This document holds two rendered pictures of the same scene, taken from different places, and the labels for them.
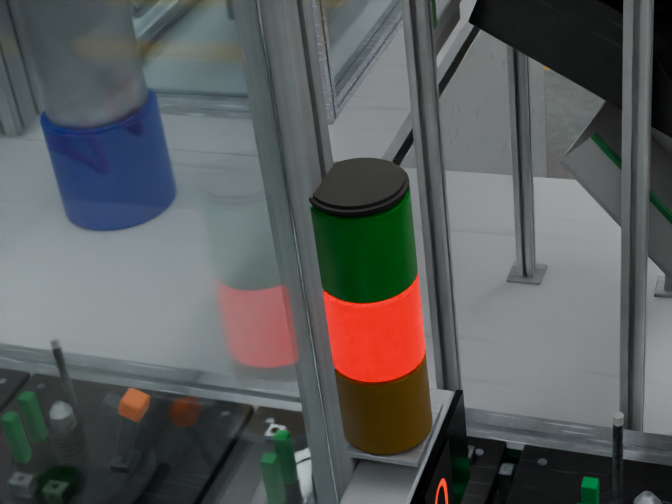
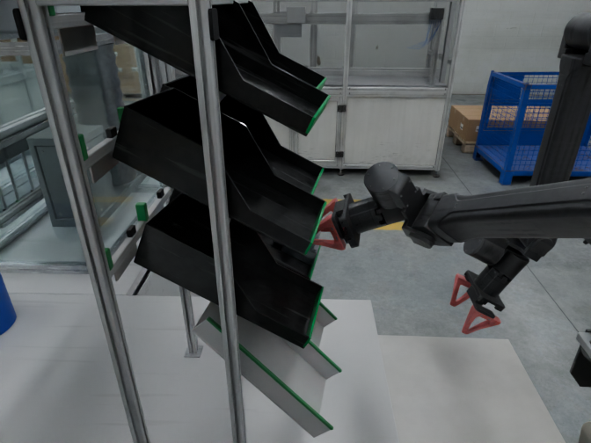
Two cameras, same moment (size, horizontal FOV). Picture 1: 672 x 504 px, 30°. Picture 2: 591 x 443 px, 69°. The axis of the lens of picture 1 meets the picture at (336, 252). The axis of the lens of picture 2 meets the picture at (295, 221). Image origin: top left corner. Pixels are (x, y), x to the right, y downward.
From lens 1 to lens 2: 0.41 m
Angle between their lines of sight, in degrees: 20
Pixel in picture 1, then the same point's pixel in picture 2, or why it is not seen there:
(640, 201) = (234, 356)
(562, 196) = not seen: hidden behind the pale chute
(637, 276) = (236, 391)
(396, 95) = not seen: hidden behind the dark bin
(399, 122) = (138, 272)
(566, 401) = (211, 429)
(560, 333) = (208, 386)
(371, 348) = not seen: outside the picture
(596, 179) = (211, 339)
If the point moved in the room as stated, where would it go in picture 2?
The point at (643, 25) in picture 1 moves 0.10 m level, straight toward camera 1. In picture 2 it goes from (226, 270) to (222, 320)
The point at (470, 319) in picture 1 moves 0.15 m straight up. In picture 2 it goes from (164, 382) to (155, 332)
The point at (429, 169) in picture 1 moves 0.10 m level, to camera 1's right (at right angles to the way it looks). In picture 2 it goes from (116, 344) to (185, 327)
